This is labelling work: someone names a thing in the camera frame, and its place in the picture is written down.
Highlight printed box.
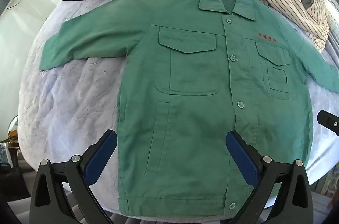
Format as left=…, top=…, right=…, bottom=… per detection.
left=0, top=142, right=13, bottom=169

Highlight green work jacket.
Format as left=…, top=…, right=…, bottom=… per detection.
left=39, top=0, right=339, bottom=216

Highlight gold coloured object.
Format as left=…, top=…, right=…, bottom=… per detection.
left=7, top=118, right=19, bottom=151

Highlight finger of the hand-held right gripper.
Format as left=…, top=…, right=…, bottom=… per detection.
left=317, top=110, right=339, bottom=138

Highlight black bag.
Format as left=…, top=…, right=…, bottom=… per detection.
left=0, top=166, right=31, bottom=201

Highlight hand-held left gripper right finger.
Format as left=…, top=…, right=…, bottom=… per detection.
left=225, top=130, right=314, bottom=224

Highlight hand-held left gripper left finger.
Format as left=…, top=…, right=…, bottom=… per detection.
left=30, top=130, right=118, bottom=224

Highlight lavender embossed blanket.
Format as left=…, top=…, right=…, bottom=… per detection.
left=17, top=0, right=339, bottom=214

